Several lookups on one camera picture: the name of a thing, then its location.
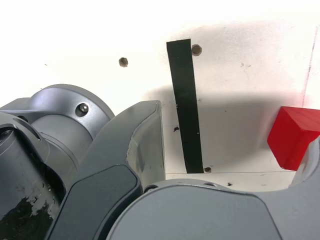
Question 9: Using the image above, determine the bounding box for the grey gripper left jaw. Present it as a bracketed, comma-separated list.
[47, 99, 166, 240]

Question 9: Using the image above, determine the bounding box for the black tape strip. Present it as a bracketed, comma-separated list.
[166, 39, 205, 174]

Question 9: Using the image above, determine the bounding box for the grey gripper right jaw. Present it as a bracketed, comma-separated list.
[106, 138, 320, 240]

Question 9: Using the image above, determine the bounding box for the red cube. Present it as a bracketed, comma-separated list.
[266, 106, 320, 171]

